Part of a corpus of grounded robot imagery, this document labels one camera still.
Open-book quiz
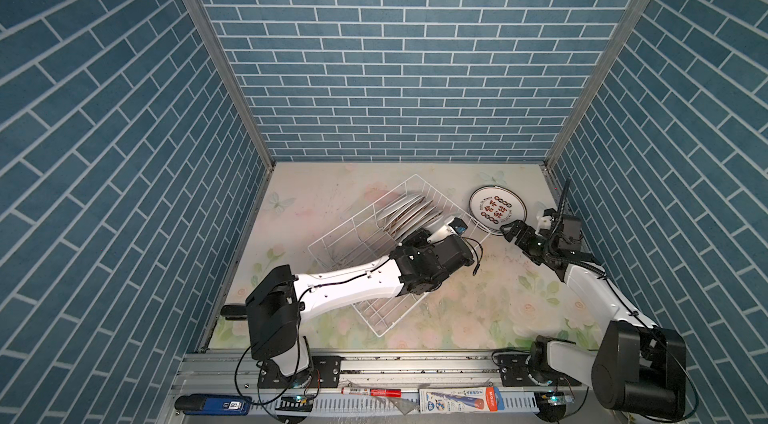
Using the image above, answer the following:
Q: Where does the white wire dish rack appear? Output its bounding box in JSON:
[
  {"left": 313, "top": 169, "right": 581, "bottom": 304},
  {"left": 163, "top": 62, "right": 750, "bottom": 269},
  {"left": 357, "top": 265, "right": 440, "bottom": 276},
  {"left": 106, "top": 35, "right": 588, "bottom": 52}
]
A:
[{"left": 307, "top": 173, "right": 492, "bottom": 339}]

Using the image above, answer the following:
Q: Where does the white plate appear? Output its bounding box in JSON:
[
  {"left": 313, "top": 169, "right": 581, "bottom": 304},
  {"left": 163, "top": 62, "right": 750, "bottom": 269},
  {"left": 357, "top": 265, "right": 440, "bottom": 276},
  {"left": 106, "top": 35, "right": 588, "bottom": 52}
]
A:
[
  {"left": 391, "top": 202, "right": 435, "bottom": 239},
  {"left": 400, "top": 210, "right": 443, "bottom": 240},
  {"left": 385, "top": 197, "right": 427, "bottom": 230},
  {"left": 379, "top": 193, "right": 424, "bottom": 226},
  {"left": 469, "top": 185, "right": 528, "bottom": 235}
]

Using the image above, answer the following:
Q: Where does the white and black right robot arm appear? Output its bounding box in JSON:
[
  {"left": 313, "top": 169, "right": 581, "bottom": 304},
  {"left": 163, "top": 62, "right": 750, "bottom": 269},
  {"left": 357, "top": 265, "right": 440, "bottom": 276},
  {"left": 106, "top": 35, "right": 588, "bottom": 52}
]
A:
[{"left": 501, "top": 220, "right": 689, "bottom": 423}]

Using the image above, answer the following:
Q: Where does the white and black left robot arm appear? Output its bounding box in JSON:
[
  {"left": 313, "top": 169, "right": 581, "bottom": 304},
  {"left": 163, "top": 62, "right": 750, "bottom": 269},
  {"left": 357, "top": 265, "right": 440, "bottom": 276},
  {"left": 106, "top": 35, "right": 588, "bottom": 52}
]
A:
[{"left": 220, "top": 226, "right": 481, "bottom": 382}]

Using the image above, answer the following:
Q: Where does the blue white red box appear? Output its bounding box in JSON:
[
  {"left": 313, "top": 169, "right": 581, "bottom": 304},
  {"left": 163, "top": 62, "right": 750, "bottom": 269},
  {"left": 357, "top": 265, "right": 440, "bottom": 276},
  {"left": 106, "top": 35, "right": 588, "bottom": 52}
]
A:
[{"left": 419, "top": 387, "right": 506, "bottom": 414}]

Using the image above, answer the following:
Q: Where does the small circuit board right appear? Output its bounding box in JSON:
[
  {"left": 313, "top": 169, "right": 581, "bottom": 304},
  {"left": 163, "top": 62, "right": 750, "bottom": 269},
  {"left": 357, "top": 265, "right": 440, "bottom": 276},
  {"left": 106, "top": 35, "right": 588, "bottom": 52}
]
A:
[{"left": 540, "top": 391, "right": 573, "bottom": 406}]

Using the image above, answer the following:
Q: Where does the small circuit board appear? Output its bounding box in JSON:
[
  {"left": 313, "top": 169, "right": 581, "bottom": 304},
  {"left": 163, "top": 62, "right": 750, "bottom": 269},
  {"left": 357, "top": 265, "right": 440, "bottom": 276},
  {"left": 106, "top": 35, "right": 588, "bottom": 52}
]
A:
[
  {"left": 540, "top": 391, "right": 573, "bottom": 406},
  {"left": 276, "top": 395, "right": 315, "bottom": 413}
]

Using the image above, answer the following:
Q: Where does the red marker pen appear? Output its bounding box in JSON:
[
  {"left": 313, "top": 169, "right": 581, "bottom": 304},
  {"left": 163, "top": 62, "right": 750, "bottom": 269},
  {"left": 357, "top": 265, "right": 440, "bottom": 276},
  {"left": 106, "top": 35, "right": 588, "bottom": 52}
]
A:
[{"left": 341, "top": 387, "right": 402, "bottom": 398}]

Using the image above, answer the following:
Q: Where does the small circuit board left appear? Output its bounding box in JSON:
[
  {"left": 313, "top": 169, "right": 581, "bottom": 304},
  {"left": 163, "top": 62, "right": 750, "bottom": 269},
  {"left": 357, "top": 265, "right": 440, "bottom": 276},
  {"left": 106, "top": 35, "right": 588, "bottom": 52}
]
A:
[{"left": 276, "top": 395, "right": 315, "bottom": 413}]

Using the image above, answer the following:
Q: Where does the blue black handheld device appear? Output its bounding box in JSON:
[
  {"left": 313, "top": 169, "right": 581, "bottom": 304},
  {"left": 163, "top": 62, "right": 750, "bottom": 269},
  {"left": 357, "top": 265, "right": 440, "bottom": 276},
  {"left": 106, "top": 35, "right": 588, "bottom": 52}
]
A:
[{"left": 174, "top": 394, "right": 252, "bottom": 417}]

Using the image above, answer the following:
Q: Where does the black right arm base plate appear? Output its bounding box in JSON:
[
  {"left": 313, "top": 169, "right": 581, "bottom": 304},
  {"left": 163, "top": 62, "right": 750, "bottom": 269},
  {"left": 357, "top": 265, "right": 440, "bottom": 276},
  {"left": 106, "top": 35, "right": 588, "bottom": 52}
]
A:
[{"left": 491, "top": 352, "right": 581, "bottom": 388}]

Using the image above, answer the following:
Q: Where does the aluminium rail frame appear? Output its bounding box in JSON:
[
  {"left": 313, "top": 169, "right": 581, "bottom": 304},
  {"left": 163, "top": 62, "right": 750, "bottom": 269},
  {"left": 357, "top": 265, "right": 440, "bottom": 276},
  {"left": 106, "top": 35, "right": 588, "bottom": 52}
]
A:
[{"left": 161, "top": 348, "right": 685, "bottom": 424}]

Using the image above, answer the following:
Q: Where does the white slotted cable duct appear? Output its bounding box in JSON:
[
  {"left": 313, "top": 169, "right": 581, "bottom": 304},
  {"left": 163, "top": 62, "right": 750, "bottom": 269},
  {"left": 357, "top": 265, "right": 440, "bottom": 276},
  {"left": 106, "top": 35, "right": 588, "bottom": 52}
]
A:
[{"left": 272, "top": 390, "right": 540, "bottom": 417}]

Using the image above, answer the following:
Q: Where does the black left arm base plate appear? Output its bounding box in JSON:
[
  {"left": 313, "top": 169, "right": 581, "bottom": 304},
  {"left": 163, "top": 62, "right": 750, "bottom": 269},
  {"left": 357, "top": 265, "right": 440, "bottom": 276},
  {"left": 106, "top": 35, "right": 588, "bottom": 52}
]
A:
[{"left": 258, "top": 355, "right": 342, "bottom": 389}]

